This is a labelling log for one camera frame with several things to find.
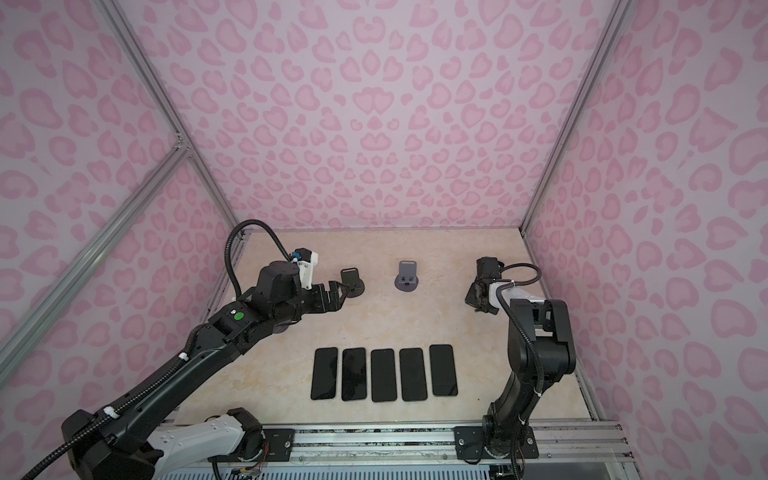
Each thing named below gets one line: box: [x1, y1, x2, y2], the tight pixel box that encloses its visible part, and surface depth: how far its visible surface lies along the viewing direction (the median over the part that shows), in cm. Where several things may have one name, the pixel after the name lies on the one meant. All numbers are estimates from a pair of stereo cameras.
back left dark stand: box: [341, 267, 365, 298], surface depth 98 cm
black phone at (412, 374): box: [399, 348, 428, 401], surface depth 86 cm
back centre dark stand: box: [394, 260, 419, 293], surface depth 102 cm
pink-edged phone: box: [371, 348, 397, 402], surface depth 86 cm
